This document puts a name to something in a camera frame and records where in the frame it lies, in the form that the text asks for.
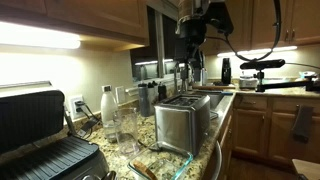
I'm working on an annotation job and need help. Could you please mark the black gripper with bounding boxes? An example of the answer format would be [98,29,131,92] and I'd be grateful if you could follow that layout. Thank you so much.
[174,19,208,65]

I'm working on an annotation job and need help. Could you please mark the stainless steel toaster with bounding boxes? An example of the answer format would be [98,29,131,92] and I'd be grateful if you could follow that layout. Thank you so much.
[154,93,212,158]

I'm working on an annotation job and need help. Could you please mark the dark kitchen window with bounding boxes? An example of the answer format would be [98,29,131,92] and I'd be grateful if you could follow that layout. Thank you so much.
[129,6,183,83]

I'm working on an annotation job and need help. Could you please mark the wooden cutting board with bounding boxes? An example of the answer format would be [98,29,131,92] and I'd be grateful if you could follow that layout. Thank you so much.
[191,83,237,92]

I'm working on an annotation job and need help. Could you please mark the black soda maker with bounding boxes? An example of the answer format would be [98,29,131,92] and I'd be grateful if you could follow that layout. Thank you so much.
[221,57,232,85]

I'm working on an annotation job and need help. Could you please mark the black pepper grinder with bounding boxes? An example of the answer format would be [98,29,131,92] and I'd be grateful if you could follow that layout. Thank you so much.
[157,83,168,102]

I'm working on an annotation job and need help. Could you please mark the stainless kitchen sink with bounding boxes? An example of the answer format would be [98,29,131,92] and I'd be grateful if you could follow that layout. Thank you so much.
[191,89,226,111]

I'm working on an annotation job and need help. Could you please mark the white bottle black cap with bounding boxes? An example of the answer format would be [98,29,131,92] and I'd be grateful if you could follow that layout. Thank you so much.
[147,81,158,107]

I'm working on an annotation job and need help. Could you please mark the dark grey water bottle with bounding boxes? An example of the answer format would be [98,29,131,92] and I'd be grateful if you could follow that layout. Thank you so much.
[137,83,152,118]

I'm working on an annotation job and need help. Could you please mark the white food processor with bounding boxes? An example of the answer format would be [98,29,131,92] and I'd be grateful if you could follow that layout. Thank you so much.
[238,74,259,90]

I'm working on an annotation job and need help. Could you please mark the thin under-cabinet light strip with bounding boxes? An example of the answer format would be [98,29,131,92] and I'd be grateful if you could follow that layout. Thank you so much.
[216,45,299,58]

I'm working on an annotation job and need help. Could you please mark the wooden lower cabinets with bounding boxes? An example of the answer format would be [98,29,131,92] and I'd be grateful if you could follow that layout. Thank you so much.
[218,93,320,180]

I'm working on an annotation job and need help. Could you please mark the wooden upper cabinet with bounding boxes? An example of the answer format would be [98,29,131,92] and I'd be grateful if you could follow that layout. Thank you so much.
[0,0,150,53]

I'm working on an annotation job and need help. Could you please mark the stainless dishwasher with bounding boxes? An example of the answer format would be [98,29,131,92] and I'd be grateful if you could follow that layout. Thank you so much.
[203,139,224,180]

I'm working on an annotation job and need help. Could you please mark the clear glass baking dish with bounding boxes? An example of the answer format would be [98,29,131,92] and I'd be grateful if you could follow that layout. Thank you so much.
[127,141,194,180]

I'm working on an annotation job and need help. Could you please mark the dark hanging towel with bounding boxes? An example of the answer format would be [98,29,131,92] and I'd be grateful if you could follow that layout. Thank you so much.
[291,104,314,144]

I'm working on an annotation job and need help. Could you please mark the bright under-cabinet light strip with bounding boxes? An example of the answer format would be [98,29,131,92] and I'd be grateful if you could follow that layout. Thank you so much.
[0,21,82,50]

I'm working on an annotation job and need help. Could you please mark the light wooden board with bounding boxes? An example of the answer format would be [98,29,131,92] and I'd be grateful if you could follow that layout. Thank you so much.
[291,158,320,180]

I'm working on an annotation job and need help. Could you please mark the black panini grill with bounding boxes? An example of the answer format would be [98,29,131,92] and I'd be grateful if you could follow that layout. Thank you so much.
[0,80,111,180]

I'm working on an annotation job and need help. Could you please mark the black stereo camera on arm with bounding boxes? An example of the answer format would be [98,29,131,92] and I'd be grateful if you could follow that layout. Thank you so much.
[239,58,287,71]

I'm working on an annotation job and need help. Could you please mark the white light switch plate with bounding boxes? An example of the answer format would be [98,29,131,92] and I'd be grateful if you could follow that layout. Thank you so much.
[114,85,126,104]

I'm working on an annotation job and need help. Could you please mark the wooden upper cabinets with handles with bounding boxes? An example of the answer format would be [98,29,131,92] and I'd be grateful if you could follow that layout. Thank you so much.
[199,0,320,56]

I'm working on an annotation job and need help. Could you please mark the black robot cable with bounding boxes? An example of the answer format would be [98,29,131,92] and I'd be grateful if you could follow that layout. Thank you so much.
[203,0,283,63]

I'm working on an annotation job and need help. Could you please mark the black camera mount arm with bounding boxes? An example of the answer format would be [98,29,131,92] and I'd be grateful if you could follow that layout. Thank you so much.
[254,69,320,93]

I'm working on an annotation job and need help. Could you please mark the black power plug cable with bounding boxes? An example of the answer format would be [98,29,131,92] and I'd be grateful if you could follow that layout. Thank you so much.
[74,99,103,139]

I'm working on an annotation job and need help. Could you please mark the white wall power outlet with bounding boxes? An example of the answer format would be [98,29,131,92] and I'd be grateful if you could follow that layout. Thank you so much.
[68,94,86,120]

